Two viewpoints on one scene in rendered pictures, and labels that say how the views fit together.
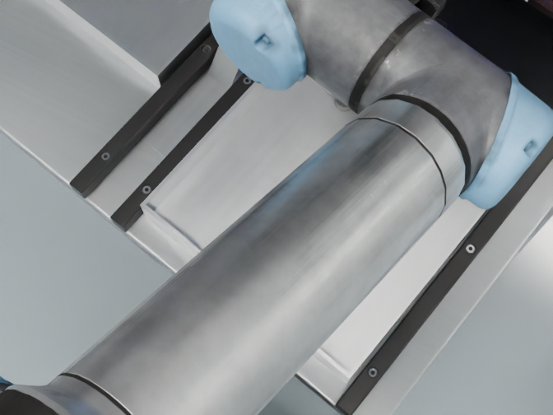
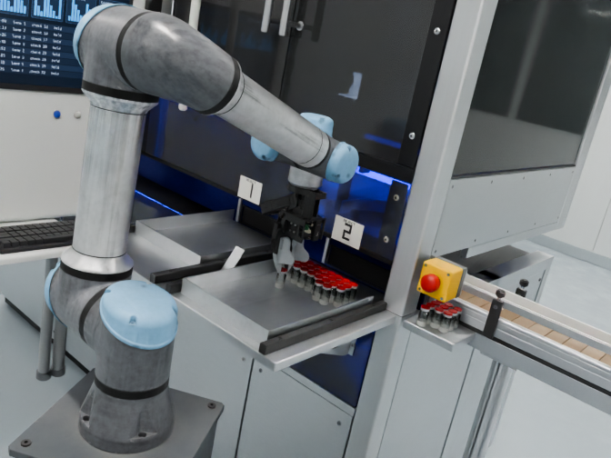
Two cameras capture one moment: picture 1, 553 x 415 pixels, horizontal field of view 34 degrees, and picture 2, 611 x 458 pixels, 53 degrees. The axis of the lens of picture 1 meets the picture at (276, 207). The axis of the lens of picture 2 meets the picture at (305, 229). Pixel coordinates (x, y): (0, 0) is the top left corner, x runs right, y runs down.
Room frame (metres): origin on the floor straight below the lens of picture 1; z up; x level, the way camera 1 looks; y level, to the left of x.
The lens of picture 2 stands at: (-0.93, -0.03, 1.44)
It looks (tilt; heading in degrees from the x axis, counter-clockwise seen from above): 17 degrees down; 357
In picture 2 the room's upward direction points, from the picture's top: 11 degrees clockwise
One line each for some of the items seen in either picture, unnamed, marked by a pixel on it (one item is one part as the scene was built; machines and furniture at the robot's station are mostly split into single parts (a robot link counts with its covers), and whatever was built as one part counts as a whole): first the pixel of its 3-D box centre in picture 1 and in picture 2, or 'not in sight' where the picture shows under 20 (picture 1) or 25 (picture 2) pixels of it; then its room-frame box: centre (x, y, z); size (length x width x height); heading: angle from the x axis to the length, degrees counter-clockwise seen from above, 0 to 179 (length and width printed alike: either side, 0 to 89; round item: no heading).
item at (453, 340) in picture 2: not in sight; (442, 328); (0.35, -0.46, 0.87); 0.14 x 0.13 x 0.02; 139
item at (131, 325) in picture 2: not in sight; (135, 331); (-0.05, 0.15, 0.96); 0.13 x 0.12 x 0.14; 47
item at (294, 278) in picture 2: not in sight; (313, 283); (0.40, -0.15, 0.91); 0.18 x 0.02 x 0.05; 48
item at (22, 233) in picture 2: not in sight; (65, 232); (0.67, 0.52, 0.82); 0.40 x 0.14 x 0.02; 137
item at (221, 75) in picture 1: (197, 90); (216, 263); (0.40, 0.08, 0.91); 0.14 x 0.03 x 0.06; 139
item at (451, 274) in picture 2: not in sight; (441, 279); (0.33, -0.42, 1.00); 0.08 x 0.07 x 0.07; 139
